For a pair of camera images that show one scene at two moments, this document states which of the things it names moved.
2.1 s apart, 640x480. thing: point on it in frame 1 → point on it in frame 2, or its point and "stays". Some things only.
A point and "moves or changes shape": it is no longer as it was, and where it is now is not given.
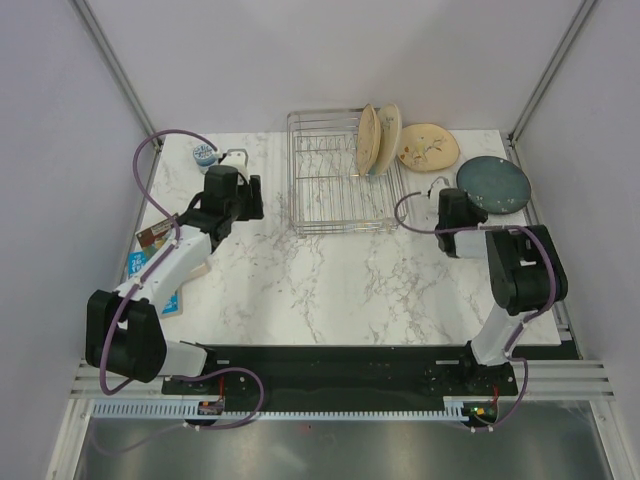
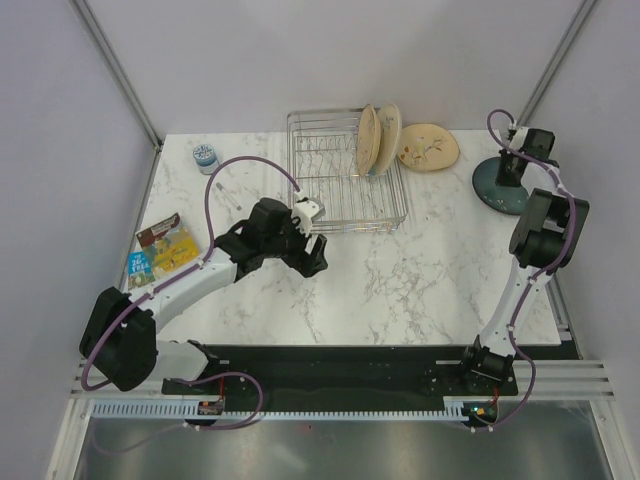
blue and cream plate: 390,137 stays
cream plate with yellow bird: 369,139 stays
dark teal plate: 496,184 moves or changes shape
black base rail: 340,375 stays
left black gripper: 254,208 → 302,262
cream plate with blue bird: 428,147 stays
